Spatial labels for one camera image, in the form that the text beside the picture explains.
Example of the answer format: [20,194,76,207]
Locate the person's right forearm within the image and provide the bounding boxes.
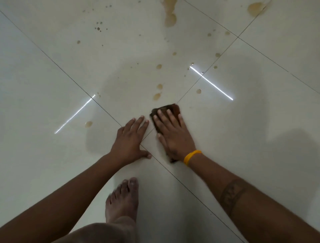
[187,154,320,243]

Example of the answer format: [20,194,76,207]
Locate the person's left forearm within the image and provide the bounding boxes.
[0,152,126,243]

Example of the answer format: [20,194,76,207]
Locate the person's right hand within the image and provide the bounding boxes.
[152,109,197,162]

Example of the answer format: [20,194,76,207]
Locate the brown liquid spill drops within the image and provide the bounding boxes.
[76,0,267,128]

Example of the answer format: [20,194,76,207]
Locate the yellow wristband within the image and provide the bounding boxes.
[183,150,202,166]

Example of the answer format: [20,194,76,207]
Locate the brown cleaning cloth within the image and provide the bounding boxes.
[149,103,181,163]

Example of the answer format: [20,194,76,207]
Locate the person's left hand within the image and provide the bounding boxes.
[109,116,152,168]

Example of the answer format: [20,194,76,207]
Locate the person's leg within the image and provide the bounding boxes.
[51,216,138,243]

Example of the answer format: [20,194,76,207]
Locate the person's bare foot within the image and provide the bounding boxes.
[105,177,139,224]

